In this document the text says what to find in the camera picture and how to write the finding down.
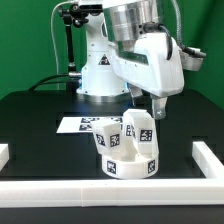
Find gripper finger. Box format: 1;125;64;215
151;95;167;120
130;87;144;106

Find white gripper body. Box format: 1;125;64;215
109;33;184;98

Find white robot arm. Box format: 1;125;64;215
78;0;206;119

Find white tag base sheet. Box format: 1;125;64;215
56;116;126;134

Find white block at left edge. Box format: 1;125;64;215
0;144;9;171

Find white L-shaped obstacle frame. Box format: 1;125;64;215
0;141;224;208

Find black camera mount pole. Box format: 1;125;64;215
59;3;103;92

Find black cables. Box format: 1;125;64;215
28;0;83;92

